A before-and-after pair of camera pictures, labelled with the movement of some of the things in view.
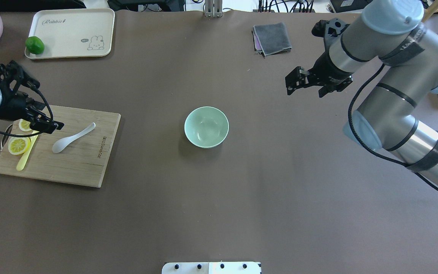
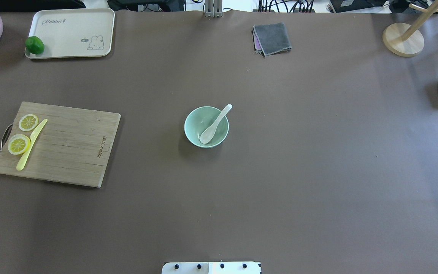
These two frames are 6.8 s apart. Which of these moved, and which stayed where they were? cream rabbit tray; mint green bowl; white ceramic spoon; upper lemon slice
Moved: white ceramic spoon
Stayed: cream rabbit tray; upper lemon slice; mint green bowl
